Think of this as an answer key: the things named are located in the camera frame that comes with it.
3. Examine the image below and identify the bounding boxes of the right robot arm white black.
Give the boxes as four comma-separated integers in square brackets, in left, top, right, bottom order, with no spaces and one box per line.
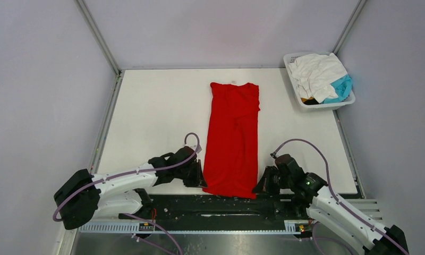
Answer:
[252,154,409,254]

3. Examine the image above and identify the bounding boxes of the aluminium frame rail right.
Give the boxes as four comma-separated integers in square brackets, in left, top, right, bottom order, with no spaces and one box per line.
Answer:
[333,0,368,55]

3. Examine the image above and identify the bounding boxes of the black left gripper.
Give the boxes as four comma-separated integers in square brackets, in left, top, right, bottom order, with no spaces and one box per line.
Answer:
[176,159,207,188]

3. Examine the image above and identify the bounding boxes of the light blue t shirt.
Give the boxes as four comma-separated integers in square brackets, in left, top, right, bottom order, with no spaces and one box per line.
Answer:
[322,74,353,104]

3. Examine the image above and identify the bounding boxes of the red t shirt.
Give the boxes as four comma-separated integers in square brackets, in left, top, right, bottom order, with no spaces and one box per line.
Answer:
[203,82,260,199]

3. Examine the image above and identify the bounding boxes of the white t shirt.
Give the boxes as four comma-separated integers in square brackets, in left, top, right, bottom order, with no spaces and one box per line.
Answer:
[288,53,348,104]

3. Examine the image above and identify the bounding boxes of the dark garment in basket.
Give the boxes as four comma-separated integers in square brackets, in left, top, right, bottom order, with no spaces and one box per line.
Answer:
[301,97,320,105]

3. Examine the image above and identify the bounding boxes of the aluminium frame rail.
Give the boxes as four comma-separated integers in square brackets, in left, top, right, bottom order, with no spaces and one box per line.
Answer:
[74,0,122,76]
[333,0,368,55]

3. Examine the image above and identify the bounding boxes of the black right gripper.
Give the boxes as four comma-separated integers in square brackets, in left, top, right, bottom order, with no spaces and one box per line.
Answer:
[252,166,293,196]

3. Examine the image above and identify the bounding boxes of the aluminium front frame rails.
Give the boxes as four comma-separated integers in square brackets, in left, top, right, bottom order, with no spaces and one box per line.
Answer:
[346,199,384,223]

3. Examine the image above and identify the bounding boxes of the white slotted cable duct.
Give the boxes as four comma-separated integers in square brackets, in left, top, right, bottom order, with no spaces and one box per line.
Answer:
[78,220,311,235]

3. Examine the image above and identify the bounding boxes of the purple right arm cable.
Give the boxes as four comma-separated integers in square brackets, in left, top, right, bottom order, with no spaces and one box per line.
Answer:
[270,138,410,255]

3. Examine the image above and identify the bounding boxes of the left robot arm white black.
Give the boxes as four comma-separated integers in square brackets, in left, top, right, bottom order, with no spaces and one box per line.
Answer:
[53,146,207,230]

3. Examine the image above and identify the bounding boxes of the white plastic laundry basket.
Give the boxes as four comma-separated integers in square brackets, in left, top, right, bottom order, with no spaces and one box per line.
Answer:
[283,52,356,112]

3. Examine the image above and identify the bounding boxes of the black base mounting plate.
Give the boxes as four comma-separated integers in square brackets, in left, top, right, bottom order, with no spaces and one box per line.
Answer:
[135,194,311,231]

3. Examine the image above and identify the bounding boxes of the aluminium frame rail left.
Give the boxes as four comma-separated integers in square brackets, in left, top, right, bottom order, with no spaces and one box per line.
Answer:
[74,0,122,76]

